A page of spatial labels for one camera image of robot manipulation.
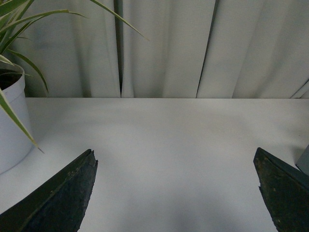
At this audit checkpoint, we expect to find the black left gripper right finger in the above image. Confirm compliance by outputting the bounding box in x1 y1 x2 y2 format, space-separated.
253 147 309 232

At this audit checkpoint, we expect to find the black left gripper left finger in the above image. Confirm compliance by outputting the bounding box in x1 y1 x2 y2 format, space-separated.
0 149 98 232

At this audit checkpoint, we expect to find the white curtain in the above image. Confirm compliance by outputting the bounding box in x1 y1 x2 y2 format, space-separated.
13 0 309 99

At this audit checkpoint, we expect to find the gray box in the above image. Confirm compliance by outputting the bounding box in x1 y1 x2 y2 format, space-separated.
296 145 309 175

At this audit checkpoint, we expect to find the white plant pot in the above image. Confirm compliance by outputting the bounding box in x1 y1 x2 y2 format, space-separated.
0 63 33 173

